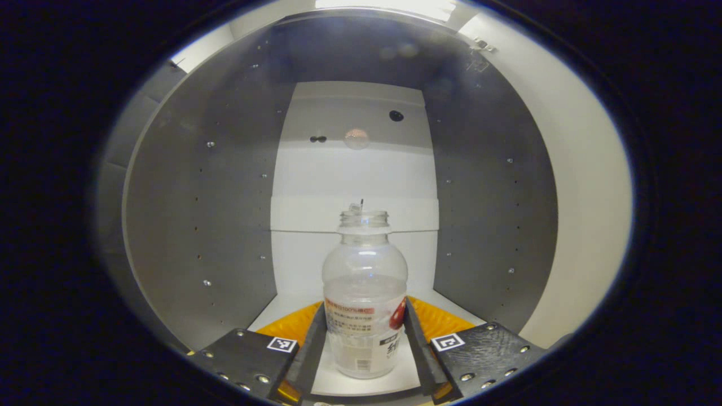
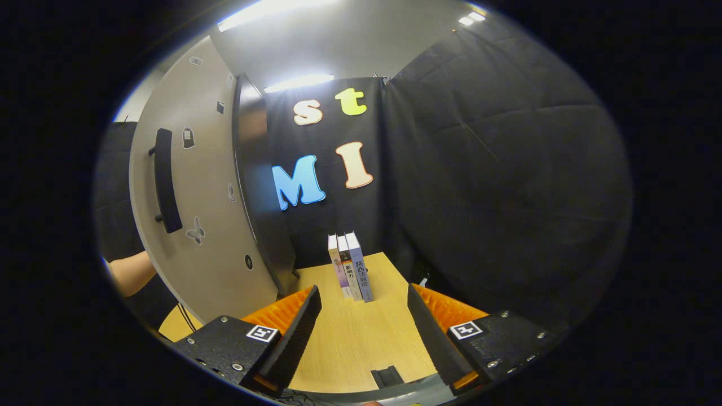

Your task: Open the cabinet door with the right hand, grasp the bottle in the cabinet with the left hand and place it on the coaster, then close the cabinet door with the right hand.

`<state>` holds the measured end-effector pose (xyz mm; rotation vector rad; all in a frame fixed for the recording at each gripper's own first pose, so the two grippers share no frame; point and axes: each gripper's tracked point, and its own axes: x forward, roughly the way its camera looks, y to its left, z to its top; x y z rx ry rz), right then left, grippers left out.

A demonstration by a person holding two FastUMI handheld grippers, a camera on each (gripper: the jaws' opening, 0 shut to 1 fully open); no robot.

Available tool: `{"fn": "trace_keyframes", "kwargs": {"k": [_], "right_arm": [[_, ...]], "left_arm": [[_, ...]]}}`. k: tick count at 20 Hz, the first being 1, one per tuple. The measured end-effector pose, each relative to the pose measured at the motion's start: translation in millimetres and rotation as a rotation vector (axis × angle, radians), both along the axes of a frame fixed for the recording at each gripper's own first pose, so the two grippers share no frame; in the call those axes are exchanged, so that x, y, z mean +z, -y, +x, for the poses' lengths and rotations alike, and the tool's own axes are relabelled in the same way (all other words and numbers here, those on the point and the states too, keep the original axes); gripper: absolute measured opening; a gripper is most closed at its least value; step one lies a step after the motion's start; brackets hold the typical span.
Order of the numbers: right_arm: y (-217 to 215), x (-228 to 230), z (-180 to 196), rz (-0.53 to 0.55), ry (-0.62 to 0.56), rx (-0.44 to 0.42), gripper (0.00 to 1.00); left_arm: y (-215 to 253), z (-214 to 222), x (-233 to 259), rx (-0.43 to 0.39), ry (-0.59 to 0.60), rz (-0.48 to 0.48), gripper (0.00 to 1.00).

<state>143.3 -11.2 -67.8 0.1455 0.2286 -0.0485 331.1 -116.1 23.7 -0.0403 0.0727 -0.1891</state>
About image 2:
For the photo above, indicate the white spine book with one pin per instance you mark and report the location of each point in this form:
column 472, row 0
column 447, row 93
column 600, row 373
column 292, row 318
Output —
column 348, row 270

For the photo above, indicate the light grey cabinet door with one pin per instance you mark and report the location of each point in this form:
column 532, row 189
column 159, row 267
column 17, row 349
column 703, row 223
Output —
column 203, row 169

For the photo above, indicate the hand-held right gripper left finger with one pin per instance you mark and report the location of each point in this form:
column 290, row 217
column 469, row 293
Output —
column 296, row 338

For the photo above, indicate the black backdrop cloth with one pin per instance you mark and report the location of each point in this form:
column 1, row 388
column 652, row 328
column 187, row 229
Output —
column 479, row 169

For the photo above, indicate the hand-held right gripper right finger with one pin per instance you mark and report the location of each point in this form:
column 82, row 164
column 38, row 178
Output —
column 428, row 338

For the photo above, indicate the dark grey cabinet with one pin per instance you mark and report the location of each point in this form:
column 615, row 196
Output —
column 254, row 169

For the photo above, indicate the black table bracket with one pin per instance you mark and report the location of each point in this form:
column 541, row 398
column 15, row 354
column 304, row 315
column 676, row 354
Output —
column 389, row 376

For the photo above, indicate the blue grey book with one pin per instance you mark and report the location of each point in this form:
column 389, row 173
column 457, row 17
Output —
column 361, row 270

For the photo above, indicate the long ceiling light panel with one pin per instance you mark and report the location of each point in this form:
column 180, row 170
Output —
column 271, row 10

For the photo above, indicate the small ceiling light panel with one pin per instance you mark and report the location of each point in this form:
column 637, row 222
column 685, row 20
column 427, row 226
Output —
column 299, row 83

